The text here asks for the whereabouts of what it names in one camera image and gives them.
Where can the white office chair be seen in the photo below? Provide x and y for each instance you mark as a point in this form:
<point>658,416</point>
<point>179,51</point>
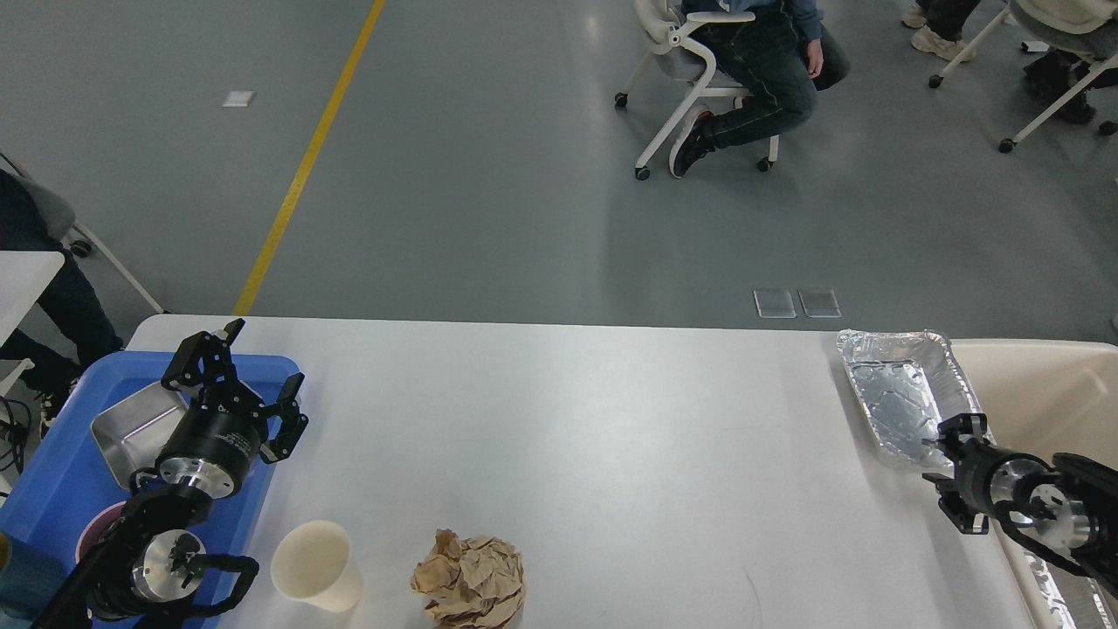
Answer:
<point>669,41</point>

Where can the blue plastic tray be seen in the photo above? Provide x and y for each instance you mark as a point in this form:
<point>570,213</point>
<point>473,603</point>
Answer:
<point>67,482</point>

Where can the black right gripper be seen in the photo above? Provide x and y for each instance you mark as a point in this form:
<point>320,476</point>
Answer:
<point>966,501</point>

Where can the grey chair at left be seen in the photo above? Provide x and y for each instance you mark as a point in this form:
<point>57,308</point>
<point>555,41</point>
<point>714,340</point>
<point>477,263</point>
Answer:
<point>78,239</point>

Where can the floor outlet cover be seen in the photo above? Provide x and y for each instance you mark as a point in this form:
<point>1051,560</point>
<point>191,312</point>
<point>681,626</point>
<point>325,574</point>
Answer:
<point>774,304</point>
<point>819,302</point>

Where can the pink plastic mug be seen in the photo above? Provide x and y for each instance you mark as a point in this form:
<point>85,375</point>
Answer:
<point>95,529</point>

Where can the cream paper cup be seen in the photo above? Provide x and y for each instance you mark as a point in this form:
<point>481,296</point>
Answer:
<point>314,565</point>

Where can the floor outlet cover left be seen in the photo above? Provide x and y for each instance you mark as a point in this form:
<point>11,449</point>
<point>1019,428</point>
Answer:
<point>774,304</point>

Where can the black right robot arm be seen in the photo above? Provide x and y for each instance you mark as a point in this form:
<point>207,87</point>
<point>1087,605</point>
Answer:
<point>1064,511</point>

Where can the floor outlet cover right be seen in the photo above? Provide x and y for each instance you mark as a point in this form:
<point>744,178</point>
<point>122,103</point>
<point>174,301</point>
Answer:
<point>819,302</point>

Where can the stainless steel rectangular tin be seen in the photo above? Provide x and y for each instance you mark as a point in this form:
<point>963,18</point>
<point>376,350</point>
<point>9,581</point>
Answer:
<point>131,433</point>

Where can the crumpled brown paper ball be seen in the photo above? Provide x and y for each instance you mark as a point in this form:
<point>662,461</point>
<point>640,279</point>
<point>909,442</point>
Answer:
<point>476,582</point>

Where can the seated person right background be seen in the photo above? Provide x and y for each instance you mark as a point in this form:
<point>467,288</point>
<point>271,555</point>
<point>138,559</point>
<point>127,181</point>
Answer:
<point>938,26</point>

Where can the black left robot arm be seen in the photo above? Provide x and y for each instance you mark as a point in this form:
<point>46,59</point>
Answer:
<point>149,566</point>

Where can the beige plastic bin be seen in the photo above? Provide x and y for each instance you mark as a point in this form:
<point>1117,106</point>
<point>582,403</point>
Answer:
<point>1044,397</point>

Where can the aluminium foil tray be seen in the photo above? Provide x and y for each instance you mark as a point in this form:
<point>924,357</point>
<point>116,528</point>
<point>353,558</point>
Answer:
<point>906,384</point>

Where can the white side table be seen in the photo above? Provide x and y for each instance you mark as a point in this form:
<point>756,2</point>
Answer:
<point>24,277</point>

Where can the white chair right background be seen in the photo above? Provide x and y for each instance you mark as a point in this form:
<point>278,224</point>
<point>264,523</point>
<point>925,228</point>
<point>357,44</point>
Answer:
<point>1080,56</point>

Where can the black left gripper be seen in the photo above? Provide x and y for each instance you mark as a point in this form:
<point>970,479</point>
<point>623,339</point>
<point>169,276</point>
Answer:
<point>214,444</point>

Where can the person in beige sweater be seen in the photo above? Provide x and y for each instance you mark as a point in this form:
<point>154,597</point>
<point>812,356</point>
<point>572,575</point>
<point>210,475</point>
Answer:
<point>784,58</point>

